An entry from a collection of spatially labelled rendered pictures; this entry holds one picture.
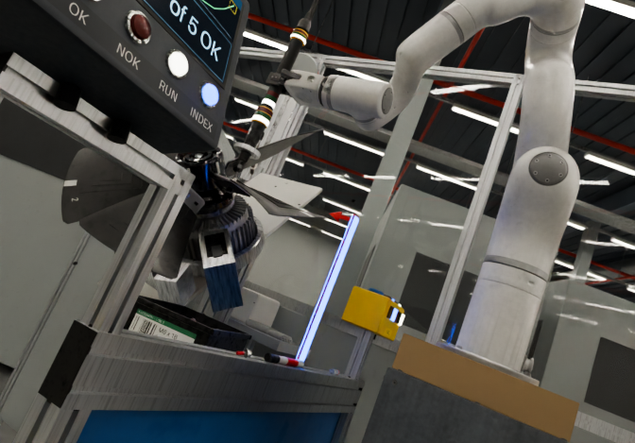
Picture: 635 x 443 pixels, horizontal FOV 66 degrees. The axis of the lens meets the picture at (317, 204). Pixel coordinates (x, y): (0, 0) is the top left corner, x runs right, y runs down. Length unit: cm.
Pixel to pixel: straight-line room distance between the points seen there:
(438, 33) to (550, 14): 23
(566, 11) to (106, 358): 102
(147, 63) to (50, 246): 305
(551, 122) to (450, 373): 54
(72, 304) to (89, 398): 197
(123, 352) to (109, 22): 36
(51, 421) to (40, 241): 294
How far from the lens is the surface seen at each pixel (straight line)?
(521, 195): 97
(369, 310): 123
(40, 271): 347
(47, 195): 355
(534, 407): 92
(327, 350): 178
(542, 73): 115
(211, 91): 50
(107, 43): 42
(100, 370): 59
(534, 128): 111
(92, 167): 141
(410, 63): 120
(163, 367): 66
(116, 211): 112
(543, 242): 100
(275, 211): 102
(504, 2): 124
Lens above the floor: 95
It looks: 13 degrees up
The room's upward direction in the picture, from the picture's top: 22 degrees clockwise
